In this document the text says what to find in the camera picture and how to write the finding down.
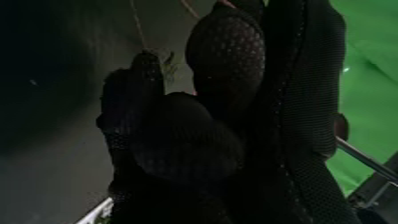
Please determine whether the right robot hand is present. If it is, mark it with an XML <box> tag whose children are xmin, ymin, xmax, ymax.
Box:
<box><xmin>96</xmin><ymin>0</ymin><xmax>364</xmax><ymax>224</ymax></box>

